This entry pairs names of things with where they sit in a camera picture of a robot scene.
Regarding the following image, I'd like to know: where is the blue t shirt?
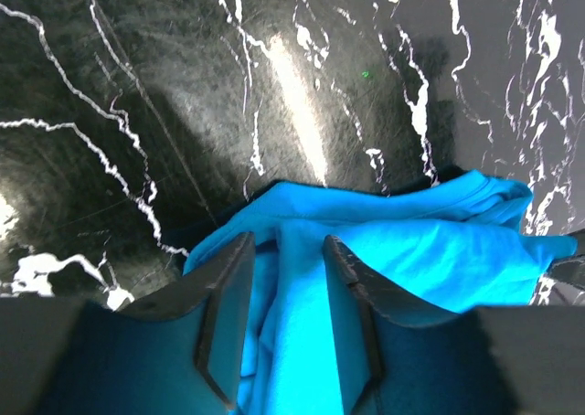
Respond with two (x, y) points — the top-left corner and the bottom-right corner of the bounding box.
(184, 171), (579, 414)

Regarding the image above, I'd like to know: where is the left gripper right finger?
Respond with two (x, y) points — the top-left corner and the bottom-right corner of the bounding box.
(324, 236), (584, 414)

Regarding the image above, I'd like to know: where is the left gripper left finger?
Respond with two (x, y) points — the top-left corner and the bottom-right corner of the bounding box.
(1, 233), (255, 414)

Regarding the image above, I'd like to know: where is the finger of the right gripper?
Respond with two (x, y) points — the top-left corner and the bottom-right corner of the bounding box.
(543, 229), (584, 305)

